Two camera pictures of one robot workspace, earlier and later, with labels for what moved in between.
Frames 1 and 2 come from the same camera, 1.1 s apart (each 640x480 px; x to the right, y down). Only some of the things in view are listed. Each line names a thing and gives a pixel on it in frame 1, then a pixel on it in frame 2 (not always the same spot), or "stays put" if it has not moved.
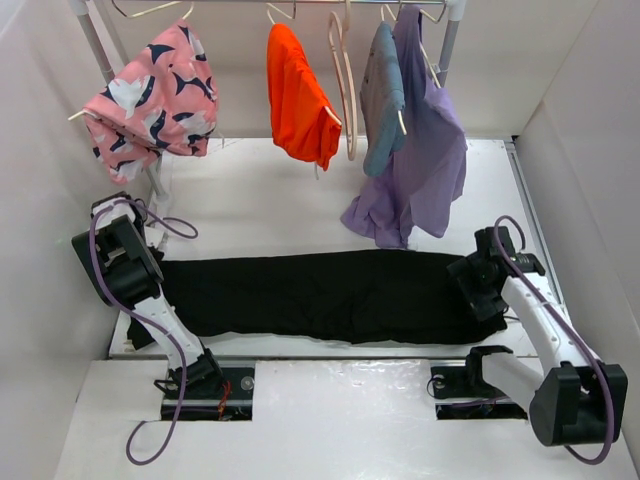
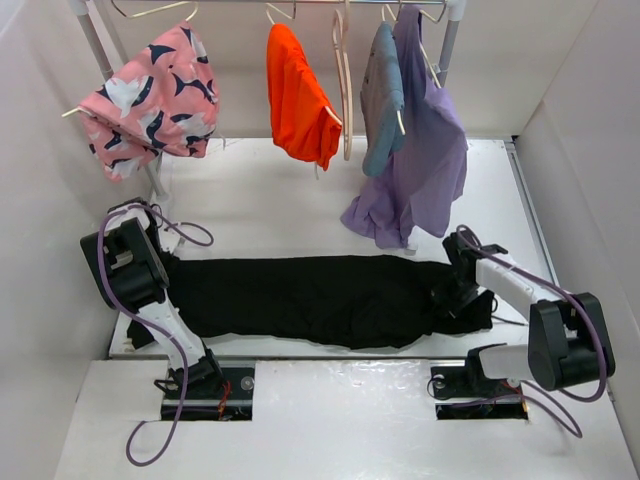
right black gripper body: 478,293 to 456,293
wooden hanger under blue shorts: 400,116 stays put
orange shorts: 303,126 stays put
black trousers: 365,297 stays put
